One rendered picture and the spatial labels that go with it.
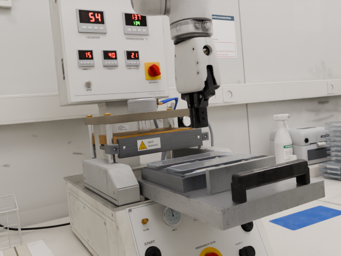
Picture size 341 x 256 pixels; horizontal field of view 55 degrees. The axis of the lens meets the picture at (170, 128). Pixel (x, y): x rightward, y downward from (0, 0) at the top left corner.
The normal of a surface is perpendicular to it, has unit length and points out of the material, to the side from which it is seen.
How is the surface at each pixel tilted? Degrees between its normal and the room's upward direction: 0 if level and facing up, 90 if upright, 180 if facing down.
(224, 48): 90
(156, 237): 65
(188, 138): 90
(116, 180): 41
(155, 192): 90
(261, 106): 90
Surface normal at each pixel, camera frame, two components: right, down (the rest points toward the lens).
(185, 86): -0.85, 0.25
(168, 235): 0.41, -0.42
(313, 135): 0.40, -0.06
